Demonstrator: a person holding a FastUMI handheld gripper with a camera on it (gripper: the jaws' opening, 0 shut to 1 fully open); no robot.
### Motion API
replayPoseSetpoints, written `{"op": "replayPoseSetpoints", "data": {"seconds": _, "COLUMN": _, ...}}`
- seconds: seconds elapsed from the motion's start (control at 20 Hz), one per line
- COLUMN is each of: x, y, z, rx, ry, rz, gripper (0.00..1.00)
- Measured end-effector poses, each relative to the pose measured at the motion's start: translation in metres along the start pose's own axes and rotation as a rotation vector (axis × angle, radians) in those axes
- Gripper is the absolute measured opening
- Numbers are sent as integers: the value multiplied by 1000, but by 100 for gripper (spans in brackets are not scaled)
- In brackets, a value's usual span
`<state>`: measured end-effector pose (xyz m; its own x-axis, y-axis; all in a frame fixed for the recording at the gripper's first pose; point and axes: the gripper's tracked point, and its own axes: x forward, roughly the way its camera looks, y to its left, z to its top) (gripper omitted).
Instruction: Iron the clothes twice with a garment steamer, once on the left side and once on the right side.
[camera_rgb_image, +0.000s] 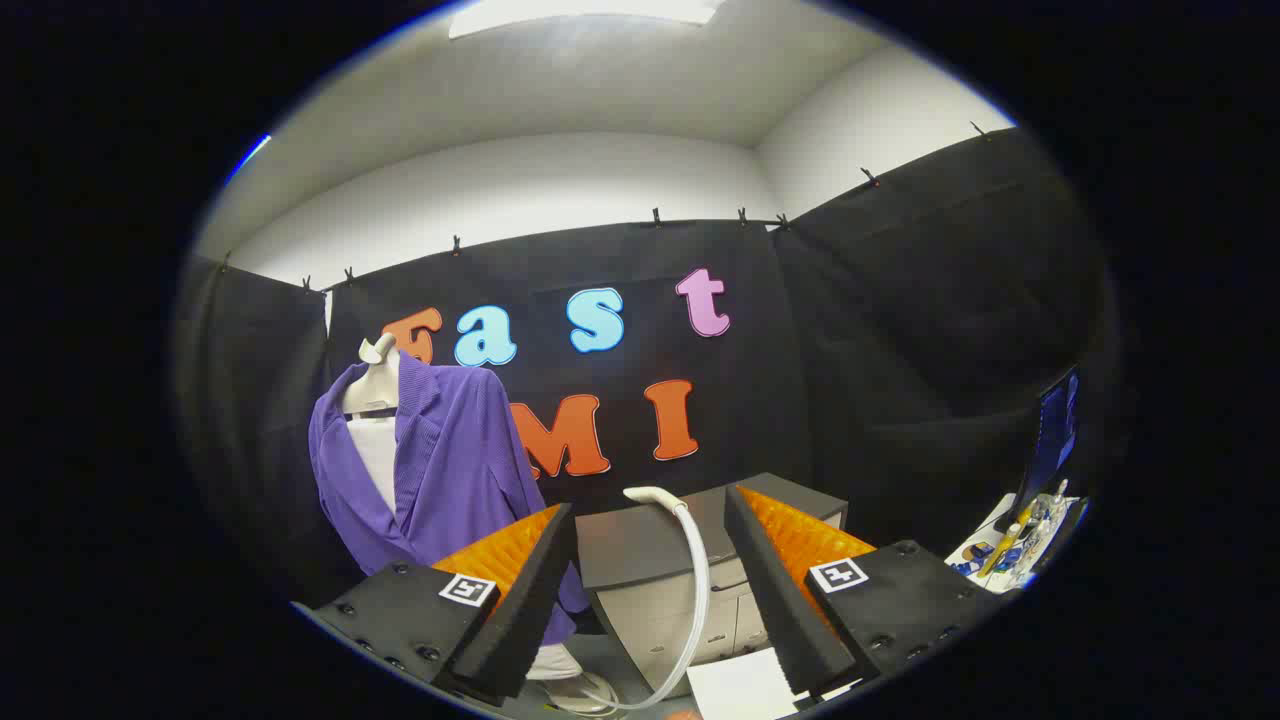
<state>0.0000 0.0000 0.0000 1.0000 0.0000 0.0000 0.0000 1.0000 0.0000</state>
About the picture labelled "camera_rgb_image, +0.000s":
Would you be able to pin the grey cabinet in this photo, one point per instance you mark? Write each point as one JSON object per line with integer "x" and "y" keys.
{"x": 640, "y": 545}

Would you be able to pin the white drawer unit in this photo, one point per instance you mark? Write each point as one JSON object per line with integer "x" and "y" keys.
{"x": 740, "y": 688}

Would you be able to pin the white garment steamer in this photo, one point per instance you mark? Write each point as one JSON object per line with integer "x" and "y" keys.
{"x": 700, "y": 570}

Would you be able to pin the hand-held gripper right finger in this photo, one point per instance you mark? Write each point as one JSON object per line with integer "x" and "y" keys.
{"x": 775, "y": 600}

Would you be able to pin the white side table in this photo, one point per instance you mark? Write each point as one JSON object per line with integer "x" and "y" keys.
{"x": 982, "y": 535}

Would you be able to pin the group of small bottles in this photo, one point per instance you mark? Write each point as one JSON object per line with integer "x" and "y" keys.
{"x": 1040, "y": 520}

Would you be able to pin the ceiling light panel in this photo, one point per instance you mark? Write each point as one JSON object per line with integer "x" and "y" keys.
{"x": 580, "y": 12}

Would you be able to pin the beige clothes hanger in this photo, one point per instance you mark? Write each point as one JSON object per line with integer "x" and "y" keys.
{"x": 372, "y": 390}

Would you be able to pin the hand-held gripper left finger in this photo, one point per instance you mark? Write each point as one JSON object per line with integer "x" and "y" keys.
{"x": 530, "y": 600}

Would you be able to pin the computer monitor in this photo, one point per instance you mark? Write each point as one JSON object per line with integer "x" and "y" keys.
{"x": 1050, "y": 445}

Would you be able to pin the yellow bottle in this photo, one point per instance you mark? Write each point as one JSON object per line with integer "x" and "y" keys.
{"x": 1003, "y": 548}

